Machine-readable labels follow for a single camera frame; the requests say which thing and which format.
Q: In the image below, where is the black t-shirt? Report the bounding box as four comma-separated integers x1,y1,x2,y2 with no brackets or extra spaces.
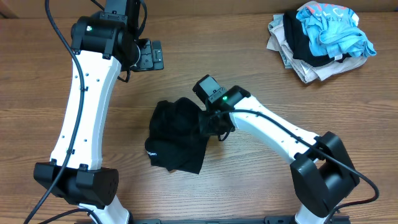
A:
145,97,210,174

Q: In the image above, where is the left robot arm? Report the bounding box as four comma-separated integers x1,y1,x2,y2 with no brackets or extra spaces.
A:
34,12,164,223

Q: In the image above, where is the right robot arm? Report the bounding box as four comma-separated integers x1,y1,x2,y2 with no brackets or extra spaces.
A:
193,84,360,223

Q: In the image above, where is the beige garment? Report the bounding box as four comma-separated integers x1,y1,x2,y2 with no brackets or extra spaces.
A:
267,14,367,83

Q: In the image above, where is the black garment in pile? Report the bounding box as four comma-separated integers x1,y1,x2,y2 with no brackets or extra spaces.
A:
283,11,351,67

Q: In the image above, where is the light blue printed shirt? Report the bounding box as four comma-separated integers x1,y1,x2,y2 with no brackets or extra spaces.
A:
296,3,376,58

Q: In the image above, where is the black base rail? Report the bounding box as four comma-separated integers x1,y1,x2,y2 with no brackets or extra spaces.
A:
131,215,295,224

